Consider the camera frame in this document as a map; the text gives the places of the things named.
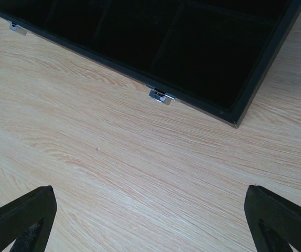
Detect black compartment display box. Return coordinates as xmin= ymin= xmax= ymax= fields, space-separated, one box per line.
xmin=0 ymin=1 xmax=301 ymax=128

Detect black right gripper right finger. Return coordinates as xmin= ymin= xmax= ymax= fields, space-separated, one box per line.
xmin=245 ymin=185 xmax=301 ymax=251

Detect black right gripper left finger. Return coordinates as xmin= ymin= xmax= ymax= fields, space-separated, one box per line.
xmin=0 ymin=185 xmax=57 ymax=251

